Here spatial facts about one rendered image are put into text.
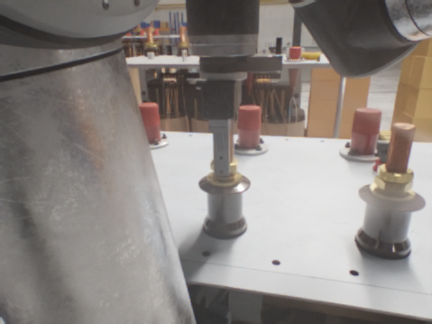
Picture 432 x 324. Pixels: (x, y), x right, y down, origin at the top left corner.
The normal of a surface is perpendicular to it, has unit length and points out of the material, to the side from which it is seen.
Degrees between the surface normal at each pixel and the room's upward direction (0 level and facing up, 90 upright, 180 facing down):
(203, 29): 90
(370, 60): 119
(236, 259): 0
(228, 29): 90
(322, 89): 90
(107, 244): 87
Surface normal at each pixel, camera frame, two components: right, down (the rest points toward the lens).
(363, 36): -0.51, 0.83
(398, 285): -0.02, -0.93
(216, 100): -0.15, 0.36
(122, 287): 0.59, 0.25
